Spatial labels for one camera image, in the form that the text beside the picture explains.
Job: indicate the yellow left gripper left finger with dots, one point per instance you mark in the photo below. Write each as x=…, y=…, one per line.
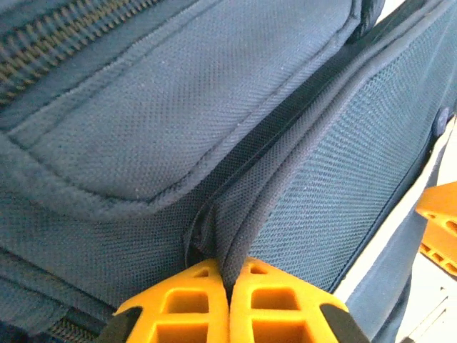
x=193, y=282

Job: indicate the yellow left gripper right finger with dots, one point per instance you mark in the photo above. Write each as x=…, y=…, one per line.
x=264, y=282

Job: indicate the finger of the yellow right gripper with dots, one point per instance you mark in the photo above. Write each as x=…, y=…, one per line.
x=439, y=203
x=433, y=250

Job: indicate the navy blue backpack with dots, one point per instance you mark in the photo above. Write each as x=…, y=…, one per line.
x=178, y=125

